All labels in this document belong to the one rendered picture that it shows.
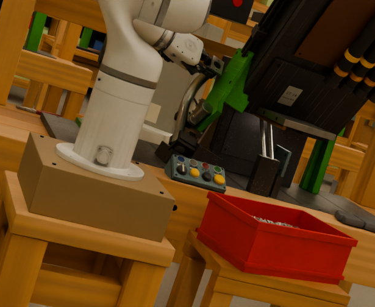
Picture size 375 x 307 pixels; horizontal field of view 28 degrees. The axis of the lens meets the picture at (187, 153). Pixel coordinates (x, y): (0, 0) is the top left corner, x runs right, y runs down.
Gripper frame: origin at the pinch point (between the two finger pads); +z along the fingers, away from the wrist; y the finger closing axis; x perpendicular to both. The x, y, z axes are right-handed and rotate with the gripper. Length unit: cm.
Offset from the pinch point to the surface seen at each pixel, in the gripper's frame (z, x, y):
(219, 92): 4.2, -0.9, -7.7
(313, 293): 29, -22, -69
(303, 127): 22.0, -19.2, -20.7
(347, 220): 48, -11, -33
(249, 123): 22.6, 9.3, -0.9
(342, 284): 99, 45, -7
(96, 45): 142, 667, 659
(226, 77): 4.2, -3.2, -3.0
